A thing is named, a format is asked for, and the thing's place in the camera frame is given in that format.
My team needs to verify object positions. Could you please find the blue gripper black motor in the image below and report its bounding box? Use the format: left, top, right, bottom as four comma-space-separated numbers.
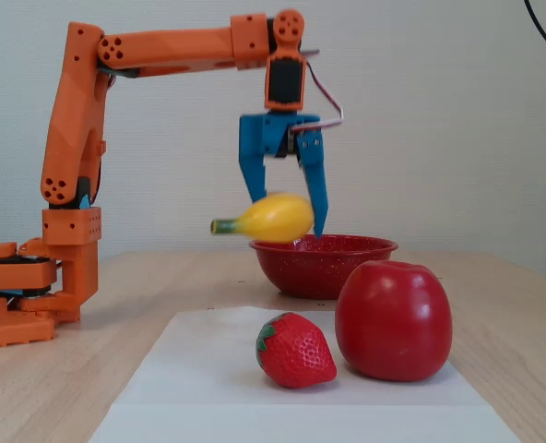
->
238, 112, 330, 239

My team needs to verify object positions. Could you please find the yellow plastic banana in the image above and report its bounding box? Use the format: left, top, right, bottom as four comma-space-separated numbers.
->
209, 192, 316, 245

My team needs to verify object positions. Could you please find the orange robot base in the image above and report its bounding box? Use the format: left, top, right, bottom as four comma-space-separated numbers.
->
0, 241, 57, 351

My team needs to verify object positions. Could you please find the red speckled bowl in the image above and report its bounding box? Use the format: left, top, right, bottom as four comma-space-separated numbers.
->
248, 233, 400, 301

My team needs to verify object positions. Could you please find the red plastic strawberry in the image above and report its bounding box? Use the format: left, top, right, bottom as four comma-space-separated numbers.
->
255, 311, 338, 390

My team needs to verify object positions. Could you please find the red plastic apple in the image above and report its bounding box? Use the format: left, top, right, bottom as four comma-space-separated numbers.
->
334, 259, 455, 383

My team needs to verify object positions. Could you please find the white paper sheet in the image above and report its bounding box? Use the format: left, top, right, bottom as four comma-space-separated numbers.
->
87, 305, 524, 443

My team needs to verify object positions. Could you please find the white red servo cable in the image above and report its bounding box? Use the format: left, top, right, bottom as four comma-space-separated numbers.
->
293, 58, 345, 136

